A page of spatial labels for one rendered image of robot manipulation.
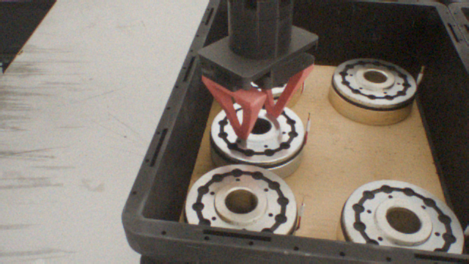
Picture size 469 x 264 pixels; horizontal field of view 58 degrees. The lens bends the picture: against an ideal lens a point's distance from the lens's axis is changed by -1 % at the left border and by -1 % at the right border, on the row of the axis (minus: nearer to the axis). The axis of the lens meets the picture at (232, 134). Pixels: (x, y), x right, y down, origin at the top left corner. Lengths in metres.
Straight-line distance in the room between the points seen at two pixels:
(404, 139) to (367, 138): 0.04
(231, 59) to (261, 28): 0.04
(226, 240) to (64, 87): 0.62
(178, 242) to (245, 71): 0.16
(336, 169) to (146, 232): 0.25
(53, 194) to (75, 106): 0.20
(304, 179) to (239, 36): 0.17
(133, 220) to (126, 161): 0.38
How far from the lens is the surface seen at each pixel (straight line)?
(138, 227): 0.30
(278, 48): 0.38
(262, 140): 0.45
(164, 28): 1.01
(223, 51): 0.40
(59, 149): 0.73
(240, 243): 0.29
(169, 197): 0.38
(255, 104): 0.38
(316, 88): 0.59
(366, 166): 0.49
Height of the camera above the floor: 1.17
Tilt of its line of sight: 42 degrees down
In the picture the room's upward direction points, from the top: straight up
